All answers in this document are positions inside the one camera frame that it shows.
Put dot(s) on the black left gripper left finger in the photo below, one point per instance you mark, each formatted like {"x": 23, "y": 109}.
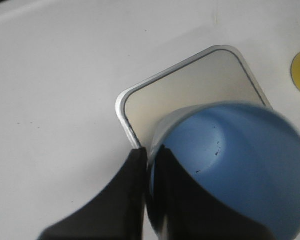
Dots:
{"x": 116, "y": 213}

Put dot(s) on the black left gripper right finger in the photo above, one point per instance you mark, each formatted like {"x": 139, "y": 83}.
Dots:
{"x": 180, "y": 209}

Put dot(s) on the light blue plastic cup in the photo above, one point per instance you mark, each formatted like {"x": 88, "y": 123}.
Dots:
{"x": 246, "y": 156}

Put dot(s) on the silver electronic kitchen scale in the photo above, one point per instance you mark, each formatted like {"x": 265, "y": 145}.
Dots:
{"x": 217, "y": 74}

